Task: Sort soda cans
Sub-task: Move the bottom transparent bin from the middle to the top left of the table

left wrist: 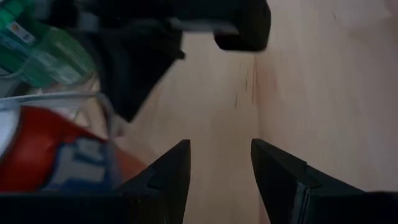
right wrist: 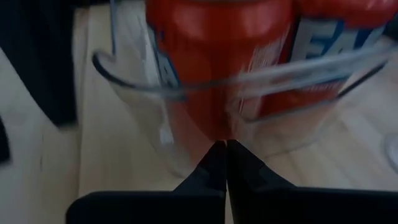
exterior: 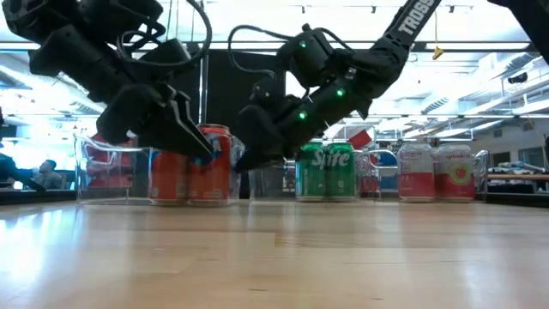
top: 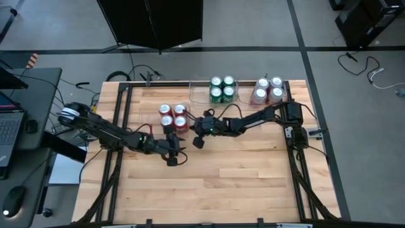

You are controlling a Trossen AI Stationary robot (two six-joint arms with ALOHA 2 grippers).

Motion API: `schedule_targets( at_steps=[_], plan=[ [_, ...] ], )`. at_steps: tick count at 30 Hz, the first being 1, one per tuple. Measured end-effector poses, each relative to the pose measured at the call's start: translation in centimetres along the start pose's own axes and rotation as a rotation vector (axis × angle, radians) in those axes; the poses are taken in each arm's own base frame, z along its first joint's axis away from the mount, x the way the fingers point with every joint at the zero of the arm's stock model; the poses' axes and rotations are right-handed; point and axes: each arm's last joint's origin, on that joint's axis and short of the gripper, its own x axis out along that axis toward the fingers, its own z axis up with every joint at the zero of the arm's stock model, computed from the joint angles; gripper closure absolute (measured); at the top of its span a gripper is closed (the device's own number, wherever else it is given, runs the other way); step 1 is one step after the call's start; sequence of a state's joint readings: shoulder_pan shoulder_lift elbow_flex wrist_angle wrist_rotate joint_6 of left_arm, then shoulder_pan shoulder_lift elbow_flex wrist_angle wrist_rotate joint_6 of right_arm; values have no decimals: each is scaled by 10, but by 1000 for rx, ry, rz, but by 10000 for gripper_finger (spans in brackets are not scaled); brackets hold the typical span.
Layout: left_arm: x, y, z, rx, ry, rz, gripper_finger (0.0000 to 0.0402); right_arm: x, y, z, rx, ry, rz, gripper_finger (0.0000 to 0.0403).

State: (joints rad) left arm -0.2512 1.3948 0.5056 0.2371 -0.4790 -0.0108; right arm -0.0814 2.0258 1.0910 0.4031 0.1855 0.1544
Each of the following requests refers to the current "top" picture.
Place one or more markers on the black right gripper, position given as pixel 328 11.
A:
pixel 210 126

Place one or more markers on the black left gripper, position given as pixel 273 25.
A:
pixel 164 145

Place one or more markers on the clear plastic bin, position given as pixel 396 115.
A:
pixel 245 95
pixel 150 118
pixel 199 95

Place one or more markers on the pink and white soda can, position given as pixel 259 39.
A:
pixel 276 92
pixel 262 83
pixel 276 81
pixel 260 93

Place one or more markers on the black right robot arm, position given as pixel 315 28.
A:
pixel 256 118

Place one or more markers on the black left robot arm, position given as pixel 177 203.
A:
pixel 104 131

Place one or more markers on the grey box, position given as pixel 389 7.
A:
pixel 85 136

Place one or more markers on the black desk leg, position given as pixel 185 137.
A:
pixel 63 147

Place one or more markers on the white sheet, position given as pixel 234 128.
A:
pixel 64 171

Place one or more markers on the black room divider panel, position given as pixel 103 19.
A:
pixel 152 22

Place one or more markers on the black round caster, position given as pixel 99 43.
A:
pixel 47 212

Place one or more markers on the small black box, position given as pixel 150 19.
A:
pixel 31 126

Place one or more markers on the grey desk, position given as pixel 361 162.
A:
pixel 38 95

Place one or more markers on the black laptop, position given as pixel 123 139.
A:
pixel 9 133

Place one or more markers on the orange black striped marker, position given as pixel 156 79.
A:
pixel 31 60

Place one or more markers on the black computer mouse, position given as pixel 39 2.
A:
pixel 14 201

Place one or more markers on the black computer tower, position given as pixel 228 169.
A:
pixel 364 28

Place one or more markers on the black aluminium table frame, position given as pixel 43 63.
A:
pixel 205 84

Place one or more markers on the silver mounting bracket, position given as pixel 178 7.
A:
pixel 288 132

